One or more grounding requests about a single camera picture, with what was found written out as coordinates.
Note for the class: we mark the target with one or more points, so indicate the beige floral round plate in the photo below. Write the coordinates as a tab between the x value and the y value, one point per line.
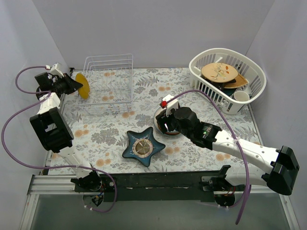
219	72

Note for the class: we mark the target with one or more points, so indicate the blue star-shaped plate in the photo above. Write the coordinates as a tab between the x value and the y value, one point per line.
142	146

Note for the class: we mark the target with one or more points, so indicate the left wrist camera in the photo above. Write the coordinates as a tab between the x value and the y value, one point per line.
55	69

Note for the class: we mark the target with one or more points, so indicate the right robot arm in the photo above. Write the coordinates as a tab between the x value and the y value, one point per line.
276	169

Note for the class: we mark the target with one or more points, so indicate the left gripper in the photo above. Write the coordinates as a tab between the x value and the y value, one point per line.
66	84

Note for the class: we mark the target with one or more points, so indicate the aluminium frame rail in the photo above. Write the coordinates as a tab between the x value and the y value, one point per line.
62	185

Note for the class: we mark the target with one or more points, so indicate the floral table mat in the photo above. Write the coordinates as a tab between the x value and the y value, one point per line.
101	139

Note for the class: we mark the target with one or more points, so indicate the tan fan-shaped plate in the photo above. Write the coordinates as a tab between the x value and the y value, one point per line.
240	81

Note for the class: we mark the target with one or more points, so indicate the dark teal dish in basket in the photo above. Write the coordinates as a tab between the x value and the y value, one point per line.
226	93

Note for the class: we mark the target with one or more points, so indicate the dark brown plate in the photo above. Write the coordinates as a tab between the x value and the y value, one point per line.
172	132

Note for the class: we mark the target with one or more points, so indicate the white wire dish rack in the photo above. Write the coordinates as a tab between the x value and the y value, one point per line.
110	82

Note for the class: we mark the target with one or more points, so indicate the white cup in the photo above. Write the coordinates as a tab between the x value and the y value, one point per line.
241	96

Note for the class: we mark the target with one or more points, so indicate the yellow patterned round plate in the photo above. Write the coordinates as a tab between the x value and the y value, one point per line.
84	90

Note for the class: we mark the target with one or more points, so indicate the white plastic slatted basket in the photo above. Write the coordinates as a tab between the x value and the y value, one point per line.
250	70

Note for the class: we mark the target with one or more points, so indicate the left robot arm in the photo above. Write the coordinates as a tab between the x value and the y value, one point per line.
53	131

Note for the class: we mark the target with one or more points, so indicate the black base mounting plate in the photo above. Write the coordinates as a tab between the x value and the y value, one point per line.
157	186

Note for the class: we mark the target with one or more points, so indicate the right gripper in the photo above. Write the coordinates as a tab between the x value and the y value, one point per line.
165	120

